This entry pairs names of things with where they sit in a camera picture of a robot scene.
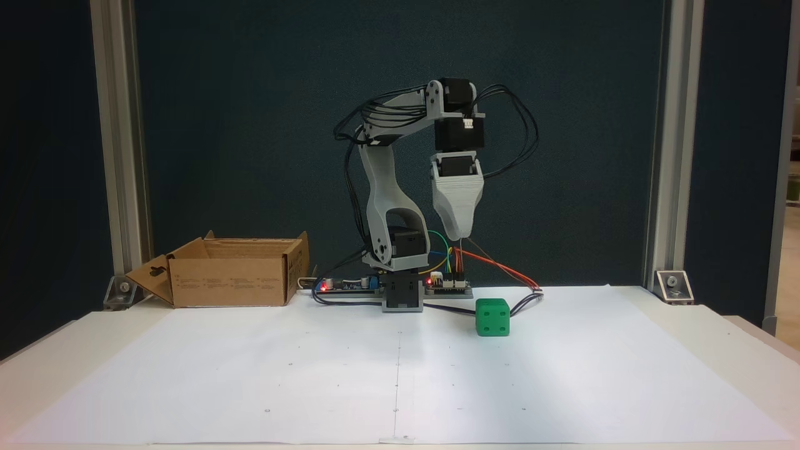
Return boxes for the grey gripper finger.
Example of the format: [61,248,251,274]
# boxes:
[432,186,485,241]

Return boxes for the green die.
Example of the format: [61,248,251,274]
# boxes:
[476,298,511,338]

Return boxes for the blue circuit board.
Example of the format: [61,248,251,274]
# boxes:
[311,274,384,299]

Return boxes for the brown cardboard box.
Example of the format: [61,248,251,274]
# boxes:
[125,231,311,308]

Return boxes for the grey vertical profile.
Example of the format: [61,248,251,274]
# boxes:
[762,0,800,336]

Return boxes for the coloured jumper wires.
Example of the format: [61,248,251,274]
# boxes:
[427,231,467,279]

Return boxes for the circuit board with jumper wires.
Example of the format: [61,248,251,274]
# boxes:
[425,274,474,299]

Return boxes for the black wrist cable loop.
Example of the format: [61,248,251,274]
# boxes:
[472,84,540,181]

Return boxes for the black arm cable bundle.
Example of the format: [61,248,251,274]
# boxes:
[333,87,438,276]

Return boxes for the black and orange cable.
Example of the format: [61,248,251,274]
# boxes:
[424,236,545,319]

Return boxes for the black power cable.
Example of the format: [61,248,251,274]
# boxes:
[311,289,386,308]

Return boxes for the aluminium frame post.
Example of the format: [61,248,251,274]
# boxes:
[89,0,152,298]
[642,0,705,294]

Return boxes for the metal corner bracket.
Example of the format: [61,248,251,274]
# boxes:
[102,275,140,311]
[654,269,695,306]

